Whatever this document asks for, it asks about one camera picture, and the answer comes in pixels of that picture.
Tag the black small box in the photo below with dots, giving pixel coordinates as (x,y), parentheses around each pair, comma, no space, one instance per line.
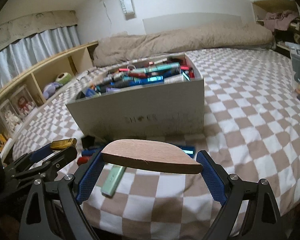
(88,142)

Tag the shiny blue lighter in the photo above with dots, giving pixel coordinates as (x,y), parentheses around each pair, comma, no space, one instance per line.
(189,150)

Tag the dark blue text lighter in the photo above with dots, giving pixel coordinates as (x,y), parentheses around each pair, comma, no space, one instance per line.
(88,153)

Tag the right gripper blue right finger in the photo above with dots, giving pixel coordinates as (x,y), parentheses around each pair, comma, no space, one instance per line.
(262,217)

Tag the beige quilted duvet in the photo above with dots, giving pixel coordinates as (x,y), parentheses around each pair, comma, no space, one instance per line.
(122,47)

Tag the light blue curtain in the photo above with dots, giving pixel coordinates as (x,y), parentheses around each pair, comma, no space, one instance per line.
(26,52)

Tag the green avocado plush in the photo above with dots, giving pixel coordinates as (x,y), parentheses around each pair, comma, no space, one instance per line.
(63,78)

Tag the framed doll display box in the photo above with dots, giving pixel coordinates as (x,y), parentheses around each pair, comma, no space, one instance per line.
(23,102)

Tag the white cardboard shoe box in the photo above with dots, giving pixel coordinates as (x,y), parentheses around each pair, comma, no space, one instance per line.
(143,111)

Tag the teal printed lighter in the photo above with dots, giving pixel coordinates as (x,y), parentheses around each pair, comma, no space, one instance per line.
(156,68)

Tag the mint green lighter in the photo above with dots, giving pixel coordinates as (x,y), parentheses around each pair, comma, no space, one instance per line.
(112,181)

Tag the red lighter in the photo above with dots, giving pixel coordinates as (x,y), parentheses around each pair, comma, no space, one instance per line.
(83,160)

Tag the purple plush toy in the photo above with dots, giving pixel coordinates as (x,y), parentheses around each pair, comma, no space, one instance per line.
(50,89)

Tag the pink clothes pile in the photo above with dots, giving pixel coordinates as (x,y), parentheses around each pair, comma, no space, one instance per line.
(279,20)

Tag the wooden half-round block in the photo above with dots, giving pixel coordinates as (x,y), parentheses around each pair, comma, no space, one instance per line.
(151,156)

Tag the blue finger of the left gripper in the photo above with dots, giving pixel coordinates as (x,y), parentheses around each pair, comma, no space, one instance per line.
(41,153)

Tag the white headboard panel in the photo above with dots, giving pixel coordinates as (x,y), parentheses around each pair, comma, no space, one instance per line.
(185,20)

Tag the beige curtain valance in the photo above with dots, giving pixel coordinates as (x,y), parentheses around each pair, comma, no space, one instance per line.
(28,25)

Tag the wooden bedside shelf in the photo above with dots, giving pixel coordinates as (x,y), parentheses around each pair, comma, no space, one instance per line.
(75,61)

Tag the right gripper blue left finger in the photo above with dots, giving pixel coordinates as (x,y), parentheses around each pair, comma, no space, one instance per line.
(72,190)

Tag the white hanging tissue pouch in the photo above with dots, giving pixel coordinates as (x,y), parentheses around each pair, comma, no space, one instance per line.
(127,7)

